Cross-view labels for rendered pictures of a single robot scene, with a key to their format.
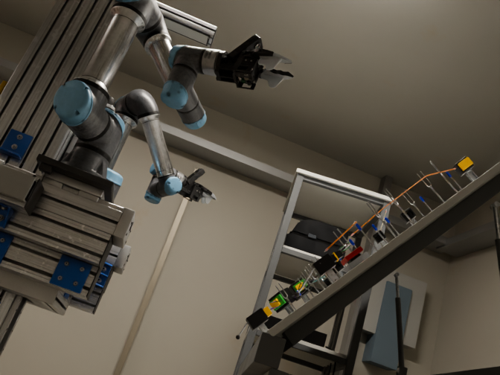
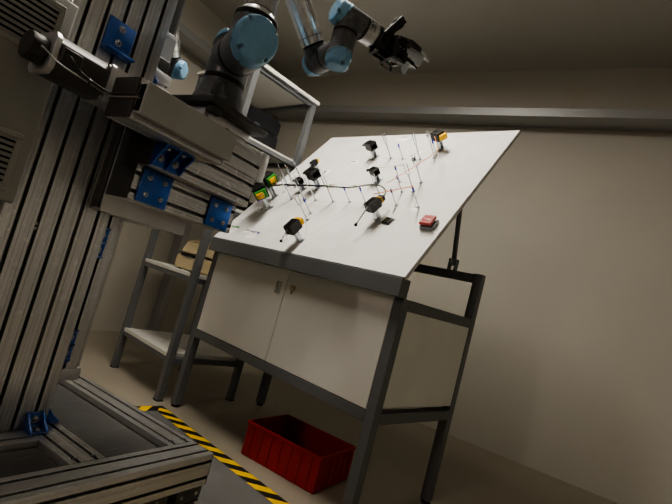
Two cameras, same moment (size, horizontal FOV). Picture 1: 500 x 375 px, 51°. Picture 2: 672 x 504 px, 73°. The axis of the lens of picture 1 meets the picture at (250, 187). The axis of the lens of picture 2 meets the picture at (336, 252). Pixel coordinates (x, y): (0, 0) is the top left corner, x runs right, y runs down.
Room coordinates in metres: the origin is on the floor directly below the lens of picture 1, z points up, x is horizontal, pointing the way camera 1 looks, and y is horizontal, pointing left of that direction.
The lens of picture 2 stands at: (0.40, 1.22, 0.76)
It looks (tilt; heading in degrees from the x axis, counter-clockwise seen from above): 5 degrees up; 308
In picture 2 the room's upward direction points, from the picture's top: 15 degrees clockwise
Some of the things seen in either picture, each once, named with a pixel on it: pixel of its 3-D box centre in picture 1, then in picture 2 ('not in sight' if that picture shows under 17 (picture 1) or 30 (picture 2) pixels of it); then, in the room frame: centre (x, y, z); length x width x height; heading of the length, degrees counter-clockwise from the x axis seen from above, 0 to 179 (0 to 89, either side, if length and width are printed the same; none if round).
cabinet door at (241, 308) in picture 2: not in sight; (241, 302); (2.02, -0.23, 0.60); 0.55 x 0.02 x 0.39; 176
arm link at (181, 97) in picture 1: (180, 90); (337, 51); (1.34, 0.28, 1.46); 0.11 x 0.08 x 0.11; 161
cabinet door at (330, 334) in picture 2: not in sight; (324, 332); (1.47, -0.19, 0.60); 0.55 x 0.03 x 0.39; 176
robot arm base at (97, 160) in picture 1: (85, 166); (219, 97); (1.53, 0.50, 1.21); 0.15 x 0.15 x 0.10
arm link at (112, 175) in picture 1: (104, 184); not in sight; (2.03, 0.56, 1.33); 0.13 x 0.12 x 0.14; 33
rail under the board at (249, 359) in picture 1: (252, 367); (290, 262); (1.75, -0.19, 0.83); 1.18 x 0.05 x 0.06; 176
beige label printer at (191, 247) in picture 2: not in sight; (210, 258); (2.56, -0.40, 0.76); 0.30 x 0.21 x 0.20; 90
